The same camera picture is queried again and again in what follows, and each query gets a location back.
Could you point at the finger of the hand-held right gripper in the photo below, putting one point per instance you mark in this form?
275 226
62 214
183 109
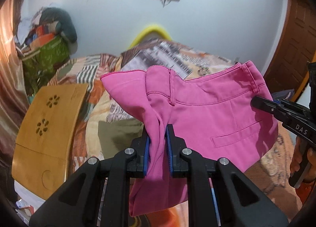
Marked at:
263 105

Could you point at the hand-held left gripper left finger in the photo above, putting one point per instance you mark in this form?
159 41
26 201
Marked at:
147 153

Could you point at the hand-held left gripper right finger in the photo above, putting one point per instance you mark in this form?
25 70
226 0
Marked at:
169 153

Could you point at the pink pants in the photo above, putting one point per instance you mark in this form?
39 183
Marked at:
209 108

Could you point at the person's right hand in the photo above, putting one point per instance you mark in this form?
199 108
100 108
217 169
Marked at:
296 161

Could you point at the olive green shorts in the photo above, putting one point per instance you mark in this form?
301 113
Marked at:
116 138

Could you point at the brown wooden door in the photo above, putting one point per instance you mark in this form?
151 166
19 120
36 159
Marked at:
293 44

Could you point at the printed blanket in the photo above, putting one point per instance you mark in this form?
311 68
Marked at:
93 98

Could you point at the wooden lap tray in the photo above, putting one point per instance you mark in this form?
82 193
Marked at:
49 143

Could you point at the yellow foam headboard pad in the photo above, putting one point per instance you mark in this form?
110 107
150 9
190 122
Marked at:
148 30

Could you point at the floor clutter of packets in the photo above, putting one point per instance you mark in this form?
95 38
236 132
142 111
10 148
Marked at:
24 208

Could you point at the green patterned basket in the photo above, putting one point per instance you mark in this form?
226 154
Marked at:
47 56

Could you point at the grey pillow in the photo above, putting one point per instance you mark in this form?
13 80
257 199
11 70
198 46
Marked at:
66 24

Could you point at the pile of papers and boxes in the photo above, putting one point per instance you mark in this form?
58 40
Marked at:
39 34

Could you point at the orange brown curtain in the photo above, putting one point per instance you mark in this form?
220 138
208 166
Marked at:
9 69

